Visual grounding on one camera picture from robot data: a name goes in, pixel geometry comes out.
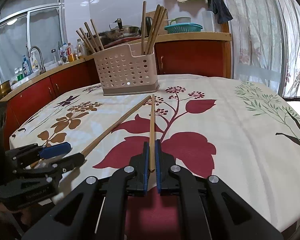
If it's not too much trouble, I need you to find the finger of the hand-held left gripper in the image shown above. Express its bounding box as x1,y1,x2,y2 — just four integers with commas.
12,152,86,180
5,142,72,167

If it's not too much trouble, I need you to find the white cup with green handle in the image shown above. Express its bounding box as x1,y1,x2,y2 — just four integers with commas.
169,17,192,25

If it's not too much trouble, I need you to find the blue dish soap bottle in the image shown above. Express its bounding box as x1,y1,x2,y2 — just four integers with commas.
22,55,32,77

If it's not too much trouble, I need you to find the brass pot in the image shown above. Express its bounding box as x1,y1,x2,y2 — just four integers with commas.
0,80,12,98

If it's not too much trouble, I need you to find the black electric kettle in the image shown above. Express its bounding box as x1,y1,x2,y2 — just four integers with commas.
140,17,153,37

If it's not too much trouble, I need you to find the clear plastic pitcher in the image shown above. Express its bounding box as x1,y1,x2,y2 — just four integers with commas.
202,10,215,32

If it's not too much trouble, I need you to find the sheer patterned curtain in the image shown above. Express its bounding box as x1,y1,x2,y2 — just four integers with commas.
219,0,300,100

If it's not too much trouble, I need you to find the red tray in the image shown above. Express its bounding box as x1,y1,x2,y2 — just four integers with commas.
110,37,143,46

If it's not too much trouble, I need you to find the beige plastic utensil holder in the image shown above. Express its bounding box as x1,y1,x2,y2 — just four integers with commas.
93,43,160,96

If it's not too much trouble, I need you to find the teal plastic colander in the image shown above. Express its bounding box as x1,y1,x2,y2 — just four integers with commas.
164,23,203,34

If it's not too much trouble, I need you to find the kitchen window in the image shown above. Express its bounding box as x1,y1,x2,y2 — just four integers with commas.
0,0,65,85

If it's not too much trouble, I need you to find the oil bottle with yellow label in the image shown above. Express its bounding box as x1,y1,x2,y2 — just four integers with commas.
66,42,77,62

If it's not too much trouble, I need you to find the long wooden chopstick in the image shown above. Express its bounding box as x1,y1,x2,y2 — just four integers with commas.
149,94,156,173
30,95,152,168

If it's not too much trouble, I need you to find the clear glass bottle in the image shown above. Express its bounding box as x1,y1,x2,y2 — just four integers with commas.
76,39,86,58

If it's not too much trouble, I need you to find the wooden cutting board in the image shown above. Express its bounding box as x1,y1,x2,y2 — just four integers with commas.
145,10,169,36

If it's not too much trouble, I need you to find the white spray bottle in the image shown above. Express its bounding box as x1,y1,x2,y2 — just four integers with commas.
30,50,40,73

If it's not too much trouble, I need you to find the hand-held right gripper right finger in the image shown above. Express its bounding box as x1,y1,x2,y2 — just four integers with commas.
154,139,284,240

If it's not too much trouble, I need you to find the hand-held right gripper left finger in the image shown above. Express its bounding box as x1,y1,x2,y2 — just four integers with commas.
21,141,150,240

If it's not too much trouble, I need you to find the pile of wooden chopsticks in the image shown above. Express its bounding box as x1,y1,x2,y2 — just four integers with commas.
76,1,168,55

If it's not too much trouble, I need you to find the dark hanging cloth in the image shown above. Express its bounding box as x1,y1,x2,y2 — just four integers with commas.
204,0,233,24

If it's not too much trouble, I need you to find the wok with glass lid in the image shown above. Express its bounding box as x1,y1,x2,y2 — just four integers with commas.
100,18,140,42

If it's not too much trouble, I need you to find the metal faucet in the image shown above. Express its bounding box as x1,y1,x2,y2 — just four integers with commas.
28,46,47,75

